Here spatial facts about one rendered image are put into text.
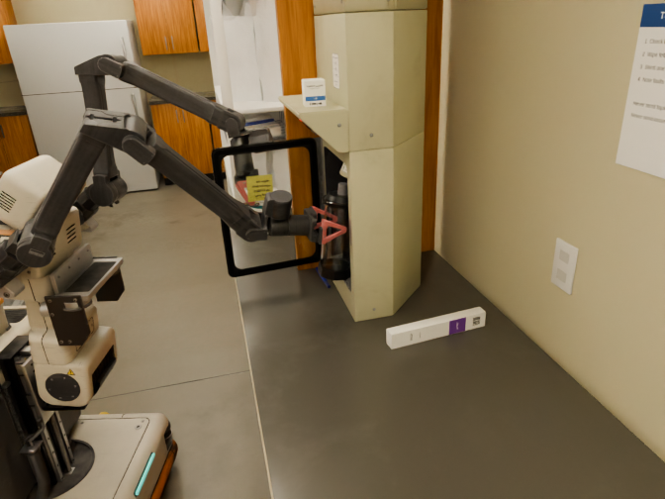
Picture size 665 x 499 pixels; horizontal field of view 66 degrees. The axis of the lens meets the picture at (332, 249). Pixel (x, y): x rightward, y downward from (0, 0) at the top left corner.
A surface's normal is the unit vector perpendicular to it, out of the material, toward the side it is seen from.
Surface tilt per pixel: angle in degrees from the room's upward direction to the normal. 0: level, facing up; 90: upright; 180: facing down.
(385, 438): 0
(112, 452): 0
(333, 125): 90
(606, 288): 90
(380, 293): 90
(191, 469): 0
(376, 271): 90
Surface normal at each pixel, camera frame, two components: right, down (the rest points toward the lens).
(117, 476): -0.04, -0.91
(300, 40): 0.24, 0.38
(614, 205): -0.97, 0.14
